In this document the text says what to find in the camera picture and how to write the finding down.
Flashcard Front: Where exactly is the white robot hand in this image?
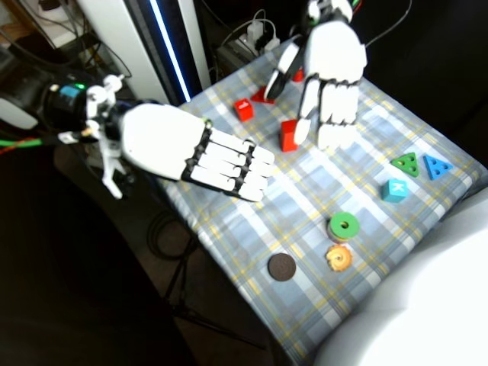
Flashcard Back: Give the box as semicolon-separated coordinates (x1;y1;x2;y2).
120;102;276;203
264;19;368;152

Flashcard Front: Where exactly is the plain red cube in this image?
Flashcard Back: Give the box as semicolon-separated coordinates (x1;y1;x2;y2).
280;118;303;153

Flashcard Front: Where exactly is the red triangle block with holes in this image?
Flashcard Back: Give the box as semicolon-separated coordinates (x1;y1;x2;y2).
250;85;277;106

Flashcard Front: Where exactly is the green triangle block with holes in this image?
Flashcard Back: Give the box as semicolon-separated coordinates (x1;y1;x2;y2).
390;151;421;178

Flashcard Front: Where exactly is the blue triangle block with holes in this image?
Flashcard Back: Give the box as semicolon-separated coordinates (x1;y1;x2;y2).
422;153;454;181

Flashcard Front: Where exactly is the white power strip with plugs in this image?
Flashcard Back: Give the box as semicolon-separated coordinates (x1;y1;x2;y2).
243;19;282;53

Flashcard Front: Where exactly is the red cube with 1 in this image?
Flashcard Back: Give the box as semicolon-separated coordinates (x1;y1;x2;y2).
233;98;255;123

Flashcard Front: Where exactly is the white pillar with blue light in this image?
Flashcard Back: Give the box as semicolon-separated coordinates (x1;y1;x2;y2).
75;0;213;106

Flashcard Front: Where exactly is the grey box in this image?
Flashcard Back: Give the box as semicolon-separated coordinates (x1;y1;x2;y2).
216;39;262;70

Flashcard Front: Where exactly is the blue plaid table cloth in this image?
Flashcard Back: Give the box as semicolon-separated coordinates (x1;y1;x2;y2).
158;40;488;366

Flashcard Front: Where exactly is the teal cube with K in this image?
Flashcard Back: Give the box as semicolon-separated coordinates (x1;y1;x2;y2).
380;178;409;204

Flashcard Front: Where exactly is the black tripod stand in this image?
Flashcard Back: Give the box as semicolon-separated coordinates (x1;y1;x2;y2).
162;243;268;352

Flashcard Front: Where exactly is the dark brown round cookie toy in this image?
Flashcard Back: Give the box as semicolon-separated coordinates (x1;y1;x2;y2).
267;252;297;283

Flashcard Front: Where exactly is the tan flower cookie toy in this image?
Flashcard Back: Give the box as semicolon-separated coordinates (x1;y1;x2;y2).
325;244;354;274

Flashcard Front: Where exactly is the white robot body shell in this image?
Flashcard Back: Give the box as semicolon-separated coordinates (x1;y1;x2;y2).
312;186;488;366

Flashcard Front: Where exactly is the black coiled cable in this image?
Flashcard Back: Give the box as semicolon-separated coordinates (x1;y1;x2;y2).
146;208;200;264

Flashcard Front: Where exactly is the green cable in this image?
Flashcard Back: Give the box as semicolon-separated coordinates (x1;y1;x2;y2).
0;137;43;149

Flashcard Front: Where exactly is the green wooden ring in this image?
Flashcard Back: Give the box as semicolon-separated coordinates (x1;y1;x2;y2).
328;211;361;239

